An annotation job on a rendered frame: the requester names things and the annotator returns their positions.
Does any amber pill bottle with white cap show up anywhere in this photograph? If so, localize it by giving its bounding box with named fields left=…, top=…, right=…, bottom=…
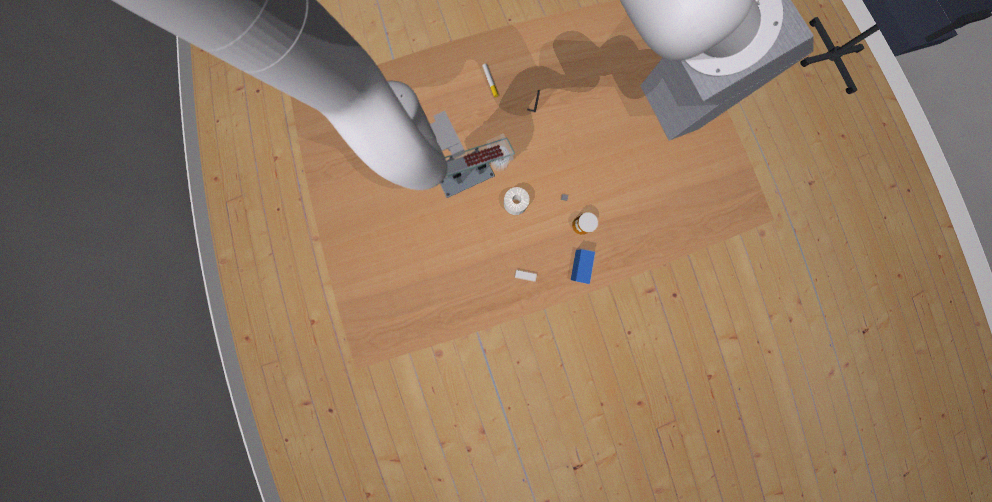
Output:
left=572, top=212, right=598, bottom=235

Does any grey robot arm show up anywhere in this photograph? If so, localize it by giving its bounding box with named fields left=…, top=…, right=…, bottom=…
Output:
left=112, top=0, right=783, bottom=190

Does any blue rectangular block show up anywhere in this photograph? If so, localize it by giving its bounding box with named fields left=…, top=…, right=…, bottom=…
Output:
left=571, top=249, right=595, bottom=284

